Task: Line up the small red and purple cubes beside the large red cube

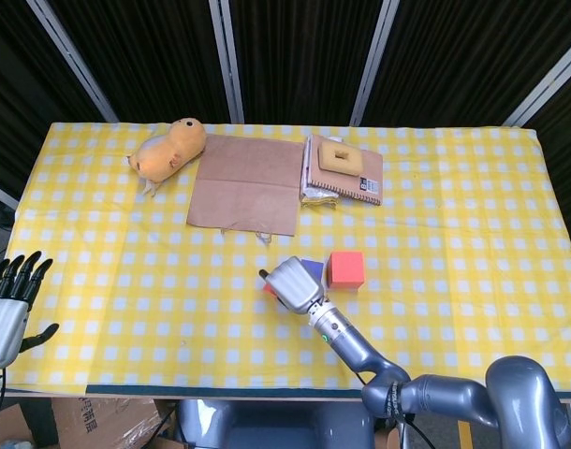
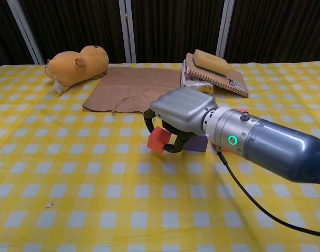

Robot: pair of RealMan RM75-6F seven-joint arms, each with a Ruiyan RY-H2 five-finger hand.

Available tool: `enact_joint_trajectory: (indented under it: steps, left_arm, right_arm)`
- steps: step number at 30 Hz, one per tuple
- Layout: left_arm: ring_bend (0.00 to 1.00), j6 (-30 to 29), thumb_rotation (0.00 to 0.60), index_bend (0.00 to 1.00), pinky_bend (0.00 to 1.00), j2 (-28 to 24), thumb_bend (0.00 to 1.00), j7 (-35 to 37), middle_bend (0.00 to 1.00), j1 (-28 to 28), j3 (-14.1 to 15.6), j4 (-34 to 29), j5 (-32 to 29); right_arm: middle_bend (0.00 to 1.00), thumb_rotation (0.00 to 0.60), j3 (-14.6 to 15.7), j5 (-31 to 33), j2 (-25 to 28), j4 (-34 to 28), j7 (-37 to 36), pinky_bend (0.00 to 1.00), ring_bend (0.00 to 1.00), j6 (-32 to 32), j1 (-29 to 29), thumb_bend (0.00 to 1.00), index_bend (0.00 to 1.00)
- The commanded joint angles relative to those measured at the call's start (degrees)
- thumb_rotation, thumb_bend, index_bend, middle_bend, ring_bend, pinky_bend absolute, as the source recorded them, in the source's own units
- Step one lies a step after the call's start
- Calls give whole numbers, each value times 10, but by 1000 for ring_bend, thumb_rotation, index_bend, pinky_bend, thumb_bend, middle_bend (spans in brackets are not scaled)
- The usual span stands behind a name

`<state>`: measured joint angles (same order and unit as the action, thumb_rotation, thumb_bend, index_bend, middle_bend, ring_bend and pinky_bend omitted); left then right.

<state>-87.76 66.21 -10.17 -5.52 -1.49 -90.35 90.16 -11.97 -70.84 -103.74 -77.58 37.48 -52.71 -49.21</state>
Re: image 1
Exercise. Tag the brown spiral notebook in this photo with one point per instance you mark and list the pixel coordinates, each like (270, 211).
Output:
(355, 184)

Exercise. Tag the yellow sponge block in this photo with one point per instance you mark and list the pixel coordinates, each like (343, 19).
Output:
(340, 161)

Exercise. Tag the grey robot torso base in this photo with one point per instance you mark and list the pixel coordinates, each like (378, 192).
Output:
(276, 425)

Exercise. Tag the yellow checked tablecloth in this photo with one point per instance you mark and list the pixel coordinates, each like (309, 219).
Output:
(103, 280)

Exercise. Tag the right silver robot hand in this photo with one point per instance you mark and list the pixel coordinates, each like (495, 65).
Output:
(295, 283)

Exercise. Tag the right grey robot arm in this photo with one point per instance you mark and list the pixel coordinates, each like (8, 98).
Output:
(351, 346)

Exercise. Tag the purple cube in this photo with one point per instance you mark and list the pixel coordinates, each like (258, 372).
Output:
(314, 269)

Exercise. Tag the white partition post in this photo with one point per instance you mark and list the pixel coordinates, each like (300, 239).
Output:
(227, 61)
(373, 61)
(75, 61)
(2, 195)
(543, 84)

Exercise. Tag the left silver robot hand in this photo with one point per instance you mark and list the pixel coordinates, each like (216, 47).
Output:
(2, 327)

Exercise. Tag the small red foam cube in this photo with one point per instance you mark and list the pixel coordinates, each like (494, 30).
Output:
(268, 289)

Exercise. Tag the brown cardboard box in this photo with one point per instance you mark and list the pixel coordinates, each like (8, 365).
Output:
(56, 421)

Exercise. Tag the orange plush animal toy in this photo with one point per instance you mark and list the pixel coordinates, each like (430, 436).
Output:
(168, 149)

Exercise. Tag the flat brown paper bag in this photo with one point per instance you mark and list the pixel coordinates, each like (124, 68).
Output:
(248, 187)

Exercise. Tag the large red foam cube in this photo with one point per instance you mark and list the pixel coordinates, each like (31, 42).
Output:
(346, 269)

